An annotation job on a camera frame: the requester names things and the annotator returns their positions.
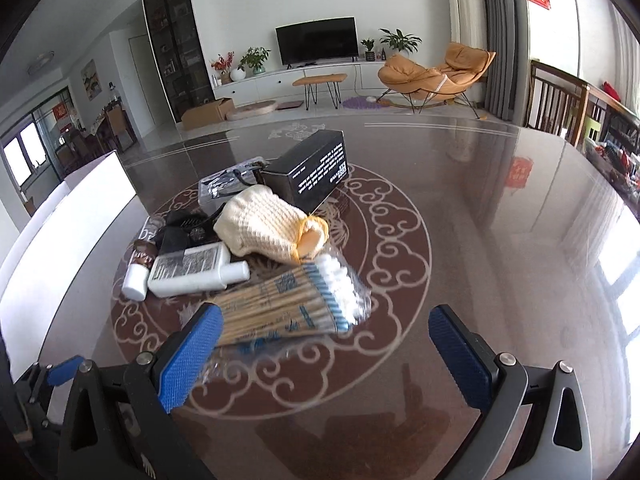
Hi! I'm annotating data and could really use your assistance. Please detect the white lotion bottle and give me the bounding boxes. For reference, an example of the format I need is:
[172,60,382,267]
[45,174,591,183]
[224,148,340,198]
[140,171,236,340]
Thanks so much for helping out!
[148,242,250,298]

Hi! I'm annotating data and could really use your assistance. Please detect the black bow hair claw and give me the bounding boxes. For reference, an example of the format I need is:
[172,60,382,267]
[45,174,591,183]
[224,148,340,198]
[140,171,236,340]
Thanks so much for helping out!
[154,207,222,256]

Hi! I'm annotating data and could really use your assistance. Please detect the cream knit glove yellow cuff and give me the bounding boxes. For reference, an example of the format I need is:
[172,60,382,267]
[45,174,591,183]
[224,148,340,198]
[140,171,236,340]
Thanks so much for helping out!
[214,184,329,266]

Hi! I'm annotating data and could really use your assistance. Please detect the bag of cotton swabs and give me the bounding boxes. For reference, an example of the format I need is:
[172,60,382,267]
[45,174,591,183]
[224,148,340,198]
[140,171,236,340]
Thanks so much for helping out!
[177,252,374,361]

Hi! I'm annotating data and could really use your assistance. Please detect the black cardboard box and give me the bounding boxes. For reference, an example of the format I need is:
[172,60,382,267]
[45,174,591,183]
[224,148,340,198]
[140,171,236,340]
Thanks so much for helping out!
[260,130,348,214]

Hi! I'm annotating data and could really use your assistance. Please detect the white cardboard bin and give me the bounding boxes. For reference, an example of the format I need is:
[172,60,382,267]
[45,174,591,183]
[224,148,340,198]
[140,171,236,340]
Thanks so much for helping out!
[1,152,136,379]

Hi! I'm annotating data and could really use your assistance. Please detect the clear plastic storage box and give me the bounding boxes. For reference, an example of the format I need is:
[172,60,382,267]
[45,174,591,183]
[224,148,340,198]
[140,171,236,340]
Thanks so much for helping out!
[198,156,267,216]

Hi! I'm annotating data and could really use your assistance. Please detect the brown cardboard box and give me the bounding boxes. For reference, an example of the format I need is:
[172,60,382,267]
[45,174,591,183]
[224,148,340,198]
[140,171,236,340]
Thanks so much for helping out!
[181,98,235,130]

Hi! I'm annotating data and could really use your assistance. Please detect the wooden dining chair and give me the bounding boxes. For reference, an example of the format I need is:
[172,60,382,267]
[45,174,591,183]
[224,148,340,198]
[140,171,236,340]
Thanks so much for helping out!
[524,60,590,146]

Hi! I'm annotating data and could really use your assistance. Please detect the grey curtain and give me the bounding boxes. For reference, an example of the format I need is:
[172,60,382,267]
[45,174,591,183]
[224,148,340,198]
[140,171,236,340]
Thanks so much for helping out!
[485,0,529,126]

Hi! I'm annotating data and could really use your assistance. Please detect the red flower vase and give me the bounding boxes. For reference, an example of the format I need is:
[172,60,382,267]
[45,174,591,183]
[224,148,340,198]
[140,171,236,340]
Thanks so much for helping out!
[210,51,234,84]

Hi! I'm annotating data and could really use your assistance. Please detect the wooden bench hairpin legs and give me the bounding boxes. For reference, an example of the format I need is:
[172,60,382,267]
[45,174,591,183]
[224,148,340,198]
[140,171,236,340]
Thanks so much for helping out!
[293,73,347,110]

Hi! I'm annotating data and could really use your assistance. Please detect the orange lounge chair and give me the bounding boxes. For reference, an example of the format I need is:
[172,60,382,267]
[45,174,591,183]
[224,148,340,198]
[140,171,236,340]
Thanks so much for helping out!
[378,41,497,119]

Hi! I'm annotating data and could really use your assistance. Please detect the green potted plant left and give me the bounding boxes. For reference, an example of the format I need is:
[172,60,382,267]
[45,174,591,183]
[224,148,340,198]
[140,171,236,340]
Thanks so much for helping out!
[239,47,270,75]

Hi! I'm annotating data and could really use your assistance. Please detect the green potted plant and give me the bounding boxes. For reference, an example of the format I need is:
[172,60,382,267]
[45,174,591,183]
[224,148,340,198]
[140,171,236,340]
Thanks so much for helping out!
[380,28,422,54]
[239,47,270,75]

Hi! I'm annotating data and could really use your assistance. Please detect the white tv cabinet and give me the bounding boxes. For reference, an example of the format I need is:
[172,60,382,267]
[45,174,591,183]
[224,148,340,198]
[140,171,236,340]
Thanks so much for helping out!
[211,60,388,108]

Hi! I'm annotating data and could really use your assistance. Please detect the green potted plant right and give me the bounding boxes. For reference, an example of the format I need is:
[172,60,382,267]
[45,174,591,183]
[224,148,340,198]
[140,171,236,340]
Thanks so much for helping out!
[380,28,422,54]

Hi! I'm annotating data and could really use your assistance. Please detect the black television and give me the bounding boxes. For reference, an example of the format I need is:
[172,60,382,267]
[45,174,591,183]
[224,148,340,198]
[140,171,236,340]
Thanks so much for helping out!
[276,18,359,65]

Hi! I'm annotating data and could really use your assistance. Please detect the dark glass display cabinet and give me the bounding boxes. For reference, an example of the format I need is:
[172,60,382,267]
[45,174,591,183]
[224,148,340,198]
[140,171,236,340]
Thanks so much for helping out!
[142,0,214,122]

